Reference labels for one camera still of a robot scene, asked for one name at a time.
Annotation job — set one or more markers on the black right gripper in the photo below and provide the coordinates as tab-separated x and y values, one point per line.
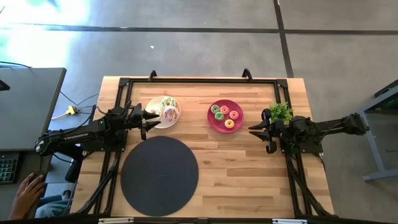
273	132

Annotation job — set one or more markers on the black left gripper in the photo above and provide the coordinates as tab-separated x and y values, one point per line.
136	118

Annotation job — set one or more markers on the large white glazed donut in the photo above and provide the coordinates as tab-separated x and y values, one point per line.
154	108

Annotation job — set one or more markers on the large pink glazed donut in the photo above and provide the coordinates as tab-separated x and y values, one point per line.
167	114

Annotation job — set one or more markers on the large green glazed donut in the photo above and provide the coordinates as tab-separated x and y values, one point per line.
171	101

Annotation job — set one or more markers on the small pink donut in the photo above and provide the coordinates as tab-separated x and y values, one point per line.
234	115
224	109

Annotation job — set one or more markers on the small yellow donut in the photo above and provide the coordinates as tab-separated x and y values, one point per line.
229	124

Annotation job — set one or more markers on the small green donut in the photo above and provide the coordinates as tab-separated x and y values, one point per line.
215	109
219	116

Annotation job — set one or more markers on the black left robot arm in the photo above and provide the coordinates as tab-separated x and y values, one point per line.
77	136

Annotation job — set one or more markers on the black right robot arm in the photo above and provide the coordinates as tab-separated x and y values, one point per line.
329	127

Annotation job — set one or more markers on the white round plate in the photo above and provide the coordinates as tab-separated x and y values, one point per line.
164	124

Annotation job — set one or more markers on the small green potted plant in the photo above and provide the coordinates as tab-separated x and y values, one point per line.
281	112

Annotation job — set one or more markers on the red round plate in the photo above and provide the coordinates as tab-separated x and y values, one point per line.
217	126

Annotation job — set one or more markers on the black round woven mat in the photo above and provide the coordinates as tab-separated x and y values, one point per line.
160	177

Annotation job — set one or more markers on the grey metal side table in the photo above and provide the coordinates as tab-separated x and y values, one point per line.
373	143

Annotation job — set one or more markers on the grey desk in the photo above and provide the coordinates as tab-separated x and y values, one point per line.
28	105

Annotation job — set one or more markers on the person's leg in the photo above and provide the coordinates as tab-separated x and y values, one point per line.
53	207

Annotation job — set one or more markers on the person's hand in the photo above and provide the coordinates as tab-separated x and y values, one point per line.
28	194

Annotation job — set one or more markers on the backlit black keyboard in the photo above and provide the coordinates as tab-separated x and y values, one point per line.
7	168

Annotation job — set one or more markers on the black frame clamp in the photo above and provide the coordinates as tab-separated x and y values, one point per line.
152	74
247	74

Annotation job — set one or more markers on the black aluminium table frame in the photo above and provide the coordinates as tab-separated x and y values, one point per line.
202	81

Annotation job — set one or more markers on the silver metal bracket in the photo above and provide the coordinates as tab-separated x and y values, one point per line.
115	221
289	221

